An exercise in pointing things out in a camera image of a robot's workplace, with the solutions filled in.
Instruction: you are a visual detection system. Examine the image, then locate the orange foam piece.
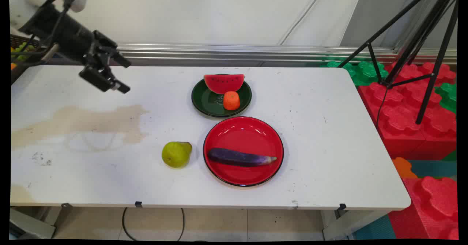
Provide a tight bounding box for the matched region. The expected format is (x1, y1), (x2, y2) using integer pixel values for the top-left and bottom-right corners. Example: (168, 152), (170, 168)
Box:
(392, 157), (418, 179)

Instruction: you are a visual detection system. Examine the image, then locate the dark green plate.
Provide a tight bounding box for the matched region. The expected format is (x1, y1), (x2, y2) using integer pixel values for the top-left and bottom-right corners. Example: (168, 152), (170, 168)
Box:
(191, 74), (253, 118)

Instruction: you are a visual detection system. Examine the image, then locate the wicker basket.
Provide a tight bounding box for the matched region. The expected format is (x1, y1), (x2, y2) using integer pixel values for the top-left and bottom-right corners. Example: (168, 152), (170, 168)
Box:
(10, 34), (41, 85)

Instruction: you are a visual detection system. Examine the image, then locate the teal foam mat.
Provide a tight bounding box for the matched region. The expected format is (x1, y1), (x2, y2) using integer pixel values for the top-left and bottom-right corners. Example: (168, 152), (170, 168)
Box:
(409, 160), (457, 178)

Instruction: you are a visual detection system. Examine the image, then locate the grey table leg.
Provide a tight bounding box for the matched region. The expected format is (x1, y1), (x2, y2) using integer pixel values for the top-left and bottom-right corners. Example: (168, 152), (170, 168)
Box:
(322, 210), (390, 241)
(10, 206), (62, 239)

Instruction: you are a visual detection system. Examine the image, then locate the large red foam block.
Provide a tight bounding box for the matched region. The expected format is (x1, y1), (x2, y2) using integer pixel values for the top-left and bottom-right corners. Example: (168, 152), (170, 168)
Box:
(358, 62), (457, 161)

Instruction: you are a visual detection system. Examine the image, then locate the purple eggplant toy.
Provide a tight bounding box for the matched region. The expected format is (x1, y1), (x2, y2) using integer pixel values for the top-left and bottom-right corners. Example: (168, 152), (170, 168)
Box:
(208, 148), (278, 167)

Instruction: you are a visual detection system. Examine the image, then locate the black cable loop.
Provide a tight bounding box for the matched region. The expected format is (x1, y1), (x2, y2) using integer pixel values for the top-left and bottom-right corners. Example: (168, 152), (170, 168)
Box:
(121, 207), (185, 241)

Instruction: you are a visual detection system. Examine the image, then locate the green foam block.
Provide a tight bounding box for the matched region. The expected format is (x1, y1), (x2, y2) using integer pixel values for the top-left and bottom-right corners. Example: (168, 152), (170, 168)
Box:
(321, 60), (389, 87)
(434, 82), (457, 114)

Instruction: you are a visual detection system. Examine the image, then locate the black tripod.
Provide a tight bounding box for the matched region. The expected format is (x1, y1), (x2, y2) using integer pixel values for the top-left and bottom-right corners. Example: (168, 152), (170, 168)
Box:
(338, 0), (459, 125)

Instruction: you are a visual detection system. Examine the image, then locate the green fruit toy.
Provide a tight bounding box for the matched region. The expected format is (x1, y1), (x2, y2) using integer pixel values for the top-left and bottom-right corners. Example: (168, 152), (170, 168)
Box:
(14, 42), (35, 61)

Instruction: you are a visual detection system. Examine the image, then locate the green pear toy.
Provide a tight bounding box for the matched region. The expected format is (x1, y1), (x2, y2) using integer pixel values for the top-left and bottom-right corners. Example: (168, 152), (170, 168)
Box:
(162, 141), (193, 169)

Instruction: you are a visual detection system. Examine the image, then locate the aluminium rail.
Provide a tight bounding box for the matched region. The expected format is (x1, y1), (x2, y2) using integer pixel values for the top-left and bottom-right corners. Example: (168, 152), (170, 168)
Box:
(47, 43), (457, 65)

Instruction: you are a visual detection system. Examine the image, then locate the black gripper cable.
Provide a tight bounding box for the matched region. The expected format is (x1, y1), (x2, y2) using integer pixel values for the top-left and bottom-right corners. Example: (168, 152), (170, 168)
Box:
(11, 0), (73, 68)

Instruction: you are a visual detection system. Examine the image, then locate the watermelon slice toy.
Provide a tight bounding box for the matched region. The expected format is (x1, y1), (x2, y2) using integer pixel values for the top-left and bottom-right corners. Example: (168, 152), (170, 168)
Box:
(204, 74), (245, 95)

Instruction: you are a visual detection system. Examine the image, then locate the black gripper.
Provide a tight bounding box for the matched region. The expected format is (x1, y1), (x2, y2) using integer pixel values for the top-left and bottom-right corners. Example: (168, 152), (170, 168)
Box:
(18, 4), (132, 94)

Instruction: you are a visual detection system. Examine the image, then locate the orange tangerine toy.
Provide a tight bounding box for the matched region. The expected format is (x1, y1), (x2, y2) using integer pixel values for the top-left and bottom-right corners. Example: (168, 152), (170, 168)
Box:
(223, 91), (241, 111)

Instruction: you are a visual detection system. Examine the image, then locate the red plate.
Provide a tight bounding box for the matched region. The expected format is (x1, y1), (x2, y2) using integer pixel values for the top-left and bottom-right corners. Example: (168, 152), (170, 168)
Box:
(203, 116), (285, 187)

